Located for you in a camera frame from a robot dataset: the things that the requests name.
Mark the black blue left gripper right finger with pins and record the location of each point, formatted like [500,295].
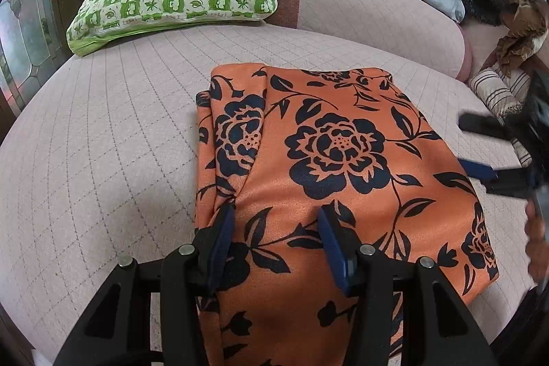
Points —
[438,327]

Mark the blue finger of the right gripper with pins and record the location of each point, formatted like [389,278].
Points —
[481,172]

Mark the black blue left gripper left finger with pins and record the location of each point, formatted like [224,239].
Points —
[146,313]

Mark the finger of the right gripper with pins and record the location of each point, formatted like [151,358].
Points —
[488,126]

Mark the orange black floral blouse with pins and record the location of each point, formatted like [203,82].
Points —
[283,143]

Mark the person's right hand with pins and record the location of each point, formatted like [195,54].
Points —
[537,248]

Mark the striped floral folded blanket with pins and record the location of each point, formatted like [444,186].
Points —
[501,93]

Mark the brown patterned cloth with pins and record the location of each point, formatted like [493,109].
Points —
[527,32]

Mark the pink rolled quilt bolster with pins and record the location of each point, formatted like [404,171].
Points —
[410,29]

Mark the pink quilted bed sheet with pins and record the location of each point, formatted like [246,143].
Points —
[103,163]

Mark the stained glass wooden door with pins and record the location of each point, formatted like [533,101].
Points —
[33,47]

